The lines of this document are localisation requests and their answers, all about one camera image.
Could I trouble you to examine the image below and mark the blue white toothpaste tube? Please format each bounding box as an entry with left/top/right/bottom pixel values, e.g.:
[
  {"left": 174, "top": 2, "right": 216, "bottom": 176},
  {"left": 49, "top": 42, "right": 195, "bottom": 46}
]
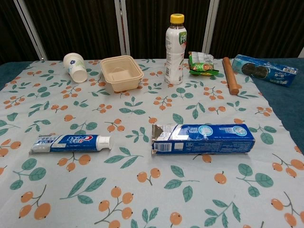
[{"left": 28, "top": 134, "right": 112, "bottom": 155}]

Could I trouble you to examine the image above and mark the blue silver snack packet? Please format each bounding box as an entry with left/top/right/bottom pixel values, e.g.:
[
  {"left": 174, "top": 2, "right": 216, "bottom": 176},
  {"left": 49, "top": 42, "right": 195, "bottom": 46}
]
[{"left": 151, "top": 123, "right": 257, "bottom": 156}]

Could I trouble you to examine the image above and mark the black folding screen panel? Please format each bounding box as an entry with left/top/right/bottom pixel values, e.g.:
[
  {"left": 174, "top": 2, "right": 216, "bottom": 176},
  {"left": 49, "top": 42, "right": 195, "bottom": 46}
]
[
  {"left": 210, "top": 0, "right": 304, "bottom": 59},
  {"left": 0, "top": 0, "right": 40, "bottom": 65},
  {"left": 23, "top": 0, "right": 123, "bottom": 60},
  {"left": 124, "top": 0, "right": 212, "bottom": 59}
]

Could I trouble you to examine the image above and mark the white floral paper cup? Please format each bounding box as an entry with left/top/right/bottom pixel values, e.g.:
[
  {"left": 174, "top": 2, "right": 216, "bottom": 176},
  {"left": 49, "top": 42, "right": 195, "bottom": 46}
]
[{"left": 63, "top": 52, "right": 88, "bottom": 83}]

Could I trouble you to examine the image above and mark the beige rectangular food container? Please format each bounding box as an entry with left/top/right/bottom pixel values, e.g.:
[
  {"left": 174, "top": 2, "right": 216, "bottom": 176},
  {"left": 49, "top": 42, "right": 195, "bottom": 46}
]
[{"left": 99, "top": 55, "right": 144, "bottom": 93}]

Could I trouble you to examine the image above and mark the blue sandwich cookie package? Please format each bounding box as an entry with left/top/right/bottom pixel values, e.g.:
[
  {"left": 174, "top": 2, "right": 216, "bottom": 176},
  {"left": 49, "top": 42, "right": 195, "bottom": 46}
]
[{"left": 231, "top": 54, "right": 299, "bottom": 88}]

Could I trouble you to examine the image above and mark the wooden rolling pin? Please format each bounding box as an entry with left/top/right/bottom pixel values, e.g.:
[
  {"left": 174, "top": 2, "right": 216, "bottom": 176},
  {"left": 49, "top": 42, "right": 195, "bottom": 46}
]
[{"left": 222, "top": 57, "right": 239, "bottom": 96}]

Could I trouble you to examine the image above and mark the green snack packet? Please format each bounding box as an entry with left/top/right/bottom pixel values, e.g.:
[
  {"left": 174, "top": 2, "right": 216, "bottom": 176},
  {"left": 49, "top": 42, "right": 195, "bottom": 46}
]
[{"left": 188, "top": 51, "right": 218, "bottom": 76}]

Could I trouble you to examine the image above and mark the floral fruit-print tablecloth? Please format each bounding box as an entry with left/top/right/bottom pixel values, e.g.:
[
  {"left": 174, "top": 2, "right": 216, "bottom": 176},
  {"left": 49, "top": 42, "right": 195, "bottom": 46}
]
[{"left": 0, "top": 58, "right": 304, "bottom": 228}]

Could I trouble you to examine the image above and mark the white yellow-capped drink bottle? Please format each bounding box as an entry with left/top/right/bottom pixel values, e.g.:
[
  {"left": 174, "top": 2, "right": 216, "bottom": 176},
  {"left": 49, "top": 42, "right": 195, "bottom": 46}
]
[{"left": 164, "top": 13, "right": 188, "bottom": 85}]

